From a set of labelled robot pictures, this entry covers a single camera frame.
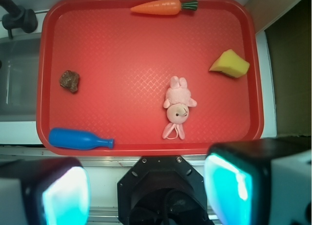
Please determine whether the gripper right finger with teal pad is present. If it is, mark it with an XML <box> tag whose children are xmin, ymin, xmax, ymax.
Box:
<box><xmin>204</xmin><ymin>137</ymin><xmax>312</xmax><ymax>225</ymax></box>

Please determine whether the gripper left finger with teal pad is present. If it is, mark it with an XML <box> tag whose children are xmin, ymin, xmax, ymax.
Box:
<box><xmin>0</xmin><ymin>157</ymin><xmax>91</xmax><ymax>225</ymax></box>

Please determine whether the brown rock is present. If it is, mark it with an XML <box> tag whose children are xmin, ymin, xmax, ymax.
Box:
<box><xmin>59</xmin><ymin>70</ymin><xmax>80</xmax><ymax>94</ymax></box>

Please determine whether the blue toy bottle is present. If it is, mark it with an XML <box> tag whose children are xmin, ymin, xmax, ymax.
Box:
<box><xmin>48</xmin><ymin>128</ymin><xmax>115</xmax><ymax>150</ymax></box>

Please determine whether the pink plush bunny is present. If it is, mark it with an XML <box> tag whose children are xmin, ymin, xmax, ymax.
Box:
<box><xmin>162</xmin><ymin>76</ymin><xmax>197</xmax><ymax>140</ymax></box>

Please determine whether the yellow sponge wedge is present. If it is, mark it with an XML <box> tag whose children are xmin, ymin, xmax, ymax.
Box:
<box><xmin>209</xmin><ymin>49</ymin><xmax>250</xmax><ymax>78</ymax></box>

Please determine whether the grey metal sink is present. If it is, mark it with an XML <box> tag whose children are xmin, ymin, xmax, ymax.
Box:
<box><xmin>0</xmin><ymin>34</ymin><xmax>41</xmax><ymax>122</ymax></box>

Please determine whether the red plastic tray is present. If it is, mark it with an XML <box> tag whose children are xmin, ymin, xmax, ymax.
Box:
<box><xmin>37</xmin><ymin>0</ymin><xmax>264</xmax><ymax>156</ymax></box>

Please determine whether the black faucet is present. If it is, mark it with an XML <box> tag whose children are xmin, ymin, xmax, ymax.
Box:
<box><xmin>0</xmin><ymin>0</ymin><xmax>38</xmax><ymax>39</ymax></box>

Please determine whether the orange toy carrot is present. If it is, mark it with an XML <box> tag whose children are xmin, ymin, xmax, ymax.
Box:
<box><xmin>130</xmin><ymin>0</ymin><xmax>198</xmax><ymax>16</ymax></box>

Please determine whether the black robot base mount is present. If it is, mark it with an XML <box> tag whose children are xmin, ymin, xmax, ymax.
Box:
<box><xmin>117</xmin><ymin>156</ymin><xmax>213</xmax><ymax>225</ymax></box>

